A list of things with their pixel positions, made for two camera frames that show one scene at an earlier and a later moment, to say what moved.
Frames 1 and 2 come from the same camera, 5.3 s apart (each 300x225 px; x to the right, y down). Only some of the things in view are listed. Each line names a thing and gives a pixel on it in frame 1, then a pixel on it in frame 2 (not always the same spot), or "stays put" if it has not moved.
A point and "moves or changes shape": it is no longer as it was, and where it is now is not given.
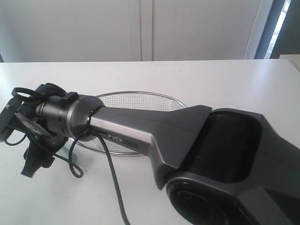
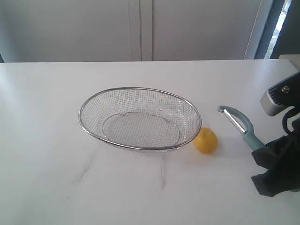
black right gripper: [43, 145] → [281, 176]
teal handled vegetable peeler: [64, 151] moves or changes shape
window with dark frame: [281, 34] stays put
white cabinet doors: [62, 31] stays put
